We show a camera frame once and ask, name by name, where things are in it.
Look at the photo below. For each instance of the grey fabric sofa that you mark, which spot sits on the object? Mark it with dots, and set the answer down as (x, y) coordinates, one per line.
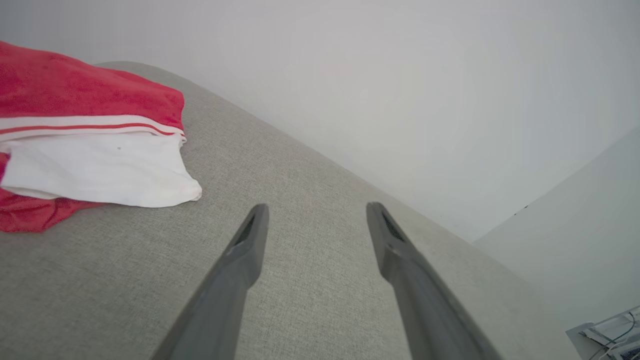
(310, 250)

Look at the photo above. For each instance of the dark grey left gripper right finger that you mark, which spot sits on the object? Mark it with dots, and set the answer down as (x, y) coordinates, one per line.
(425, 305)

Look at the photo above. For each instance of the white equipment box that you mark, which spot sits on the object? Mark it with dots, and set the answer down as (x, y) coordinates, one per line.
(607, 330)

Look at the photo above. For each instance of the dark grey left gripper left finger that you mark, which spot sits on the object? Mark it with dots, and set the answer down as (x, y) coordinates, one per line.
(225, 300)

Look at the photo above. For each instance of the red and white hooded garment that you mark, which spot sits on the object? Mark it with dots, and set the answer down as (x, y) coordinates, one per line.
(75, 85)

